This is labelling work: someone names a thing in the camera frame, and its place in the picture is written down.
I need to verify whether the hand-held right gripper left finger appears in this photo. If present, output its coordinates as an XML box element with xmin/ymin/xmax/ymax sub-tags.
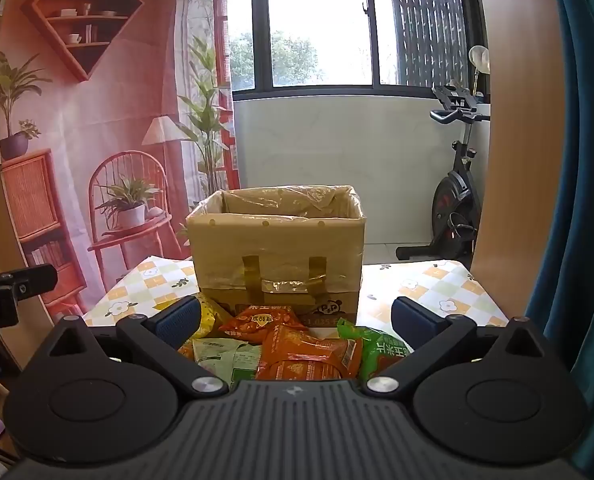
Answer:
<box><xmin>37</xmin><ymin>296</ymin><xmax>230</xmax><ymax>401</ymax></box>

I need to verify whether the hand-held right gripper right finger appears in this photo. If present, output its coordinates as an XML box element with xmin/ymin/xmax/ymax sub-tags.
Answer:
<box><xmin>361</xmin><ymin>296</ymin><xmax>560</xmax><ymax>398</ymax></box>

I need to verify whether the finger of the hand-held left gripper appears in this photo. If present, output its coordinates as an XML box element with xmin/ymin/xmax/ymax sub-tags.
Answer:
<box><xmin>0</xmin><ymin>264</ymin><xmax>59</xmax><ymax>303</ymax></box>

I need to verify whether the yellow snack packet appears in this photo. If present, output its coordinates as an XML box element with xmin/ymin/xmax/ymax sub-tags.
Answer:
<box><xmin>179</xmin><ymin>294</ymin><xmax>234</xmax><ymax>356</ymax></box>

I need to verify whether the pale green snack packet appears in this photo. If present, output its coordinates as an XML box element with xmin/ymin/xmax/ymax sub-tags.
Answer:
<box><xmin>192</xmin><ymin>337</ymin><xmax>262</xmax><ymax>386</ymax></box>

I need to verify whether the small orange snack packet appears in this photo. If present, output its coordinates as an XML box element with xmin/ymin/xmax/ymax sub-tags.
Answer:
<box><xmin>219</xmin><ymin>305</ymin><xmax>310</xmax><ymax>346</ymax></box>

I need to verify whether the brown cardboard box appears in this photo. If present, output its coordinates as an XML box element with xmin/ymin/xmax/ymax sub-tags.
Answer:
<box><xmin>186</xmin><ymin>185</ymin><xmax>368</xmax><ymax>329</ymax></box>

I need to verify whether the large orange snack packet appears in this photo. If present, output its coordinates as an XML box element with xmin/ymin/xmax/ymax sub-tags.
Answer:
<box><xmin>254</xmin><ymin>325</ymin><xmax>365</xmax><ymax>382</ymax></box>

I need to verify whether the checkered floral tablecloth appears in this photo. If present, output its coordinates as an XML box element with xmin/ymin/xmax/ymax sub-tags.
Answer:
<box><xmin>82</xmin><ymin>255</ymin><xmax>510</xmax><ymax>361</ymax></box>

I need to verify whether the clear plastic box liner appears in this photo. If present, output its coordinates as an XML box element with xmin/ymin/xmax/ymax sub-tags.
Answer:
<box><xmin>187</xmin><ymin>185</ymin><xmax>368</xmax><ymax>295</ymax></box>

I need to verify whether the black exercise bike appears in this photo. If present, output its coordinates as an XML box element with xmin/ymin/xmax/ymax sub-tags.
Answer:
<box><xmin>396</xmin><ymin>82</ymin><xmax>492</xmax><ymax>263</ymax></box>

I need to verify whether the printed room backdrop cloth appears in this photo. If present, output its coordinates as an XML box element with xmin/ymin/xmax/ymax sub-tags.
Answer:
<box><xmin>0</xmin><ymin>0</ymin><xmax>242</xmax><ymax>326</ymax></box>

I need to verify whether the teal curtain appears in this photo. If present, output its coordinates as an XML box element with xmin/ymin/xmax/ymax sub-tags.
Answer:
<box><xmin>524</xmin><ymin>0</ymin><xmax>594</xmax><ymax>461</ymax></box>

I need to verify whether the white globe lamp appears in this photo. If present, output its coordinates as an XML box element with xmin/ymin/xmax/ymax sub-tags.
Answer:
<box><xmin>468</xmin><ymin>45</ymin><xmax>492</xmax><ymax>98</ymax></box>

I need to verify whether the black framed window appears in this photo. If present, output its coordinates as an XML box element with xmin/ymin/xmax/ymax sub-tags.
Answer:
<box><xmin>169</xmin><ymin>0</ymin><xmax>482</xmax><ymax>97</ymax></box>

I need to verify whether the wooden door frame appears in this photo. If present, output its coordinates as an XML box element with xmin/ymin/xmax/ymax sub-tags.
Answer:
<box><xmin>469</xmin><ymin>0</ymin><xmax>570</xmax><ymax>311</ymax></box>

